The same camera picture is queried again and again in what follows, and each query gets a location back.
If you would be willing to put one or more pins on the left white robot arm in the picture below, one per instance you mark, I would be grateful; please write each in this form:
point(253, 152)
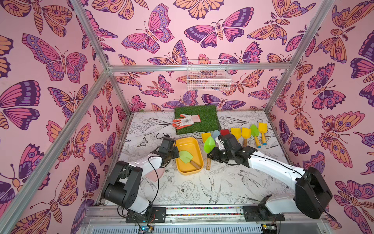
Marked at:
point(123, 183)

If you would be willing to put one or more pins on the yellow plastic storage box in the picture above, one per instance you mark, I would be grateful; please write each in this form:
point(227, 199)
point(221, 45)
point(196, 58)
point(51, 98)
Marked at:
point(191, 145)

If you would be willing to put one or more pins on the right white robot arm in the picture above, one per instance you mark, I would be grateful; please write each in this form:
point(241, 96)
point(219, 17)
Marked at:
point(310, 194)

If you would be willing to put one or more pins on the green artificial grass mat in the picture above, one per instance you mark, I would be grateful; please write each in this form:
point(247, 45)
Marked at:
point(202, 118)

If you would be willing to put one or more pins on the white orange gardening glove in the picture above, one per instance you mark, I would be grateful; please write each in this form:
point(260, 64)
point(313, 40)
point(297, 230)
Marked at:
point(186, 121)

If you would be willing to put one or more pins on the red shovel wooden handle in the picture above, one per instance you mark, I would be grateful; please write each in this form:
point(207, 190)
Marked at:
point(225, 132)

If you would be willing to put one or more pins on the pale green trowel wooden handle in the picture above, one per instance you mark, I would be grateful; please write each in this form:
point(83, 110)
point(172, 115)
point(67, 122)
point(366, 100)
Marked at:
point(187, 157)

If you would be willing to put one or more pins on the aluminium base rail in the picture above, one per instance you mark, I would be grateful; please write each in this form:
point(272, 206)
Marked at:
point(200, 219)

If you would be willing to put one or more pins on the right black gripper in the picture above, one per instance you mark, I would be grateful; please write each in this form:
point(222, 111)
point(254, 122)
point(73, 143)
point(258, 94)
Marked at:
point(216, 155)

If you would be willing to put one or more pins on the light blue trowel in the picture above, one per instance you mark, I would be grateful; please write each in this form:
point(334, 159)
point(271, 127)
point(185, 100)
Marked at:
point(216, 134)

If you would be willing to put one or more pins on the yellow shovel blue-tipped handle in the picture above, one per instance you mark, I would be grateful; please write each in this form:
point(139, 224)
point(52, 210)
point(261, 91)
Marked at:
point(205, 136)

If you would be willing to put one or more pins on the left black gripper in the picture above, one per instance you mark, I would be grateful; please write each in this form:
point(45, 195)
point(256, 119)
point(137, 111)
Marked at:
point(176, 150)

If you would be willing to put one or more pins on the white wire basket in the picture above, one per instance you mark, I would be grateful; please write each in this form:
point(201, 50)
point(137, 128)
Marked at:
point(207, 77)

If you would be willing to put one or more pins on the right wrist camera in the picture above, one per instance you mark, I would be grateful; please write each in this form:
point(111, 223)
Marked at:
point(230, 142)

